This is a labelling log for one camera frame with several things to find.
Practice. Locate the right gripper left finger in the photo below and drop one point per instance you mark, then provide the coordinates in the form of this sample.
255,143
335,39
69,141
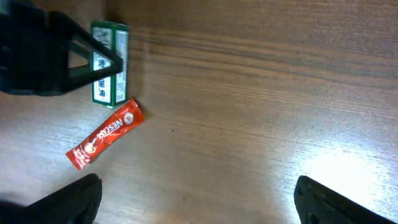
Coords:
77,202

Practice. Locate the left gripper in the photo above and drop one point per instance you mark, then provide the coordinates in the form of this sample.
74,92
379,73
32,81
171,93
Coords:
52,60

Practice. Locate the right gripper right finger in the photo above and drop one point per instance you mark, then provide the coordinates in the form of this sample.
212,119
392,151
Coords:
317,204

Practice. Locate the green white gum pack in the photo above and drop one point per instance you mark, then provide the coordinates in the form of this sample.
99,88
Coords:
112,91

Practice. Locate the red Nescafe coffee sachet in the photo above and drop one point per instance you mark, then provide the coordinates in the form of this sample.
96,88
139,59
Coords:
123,120

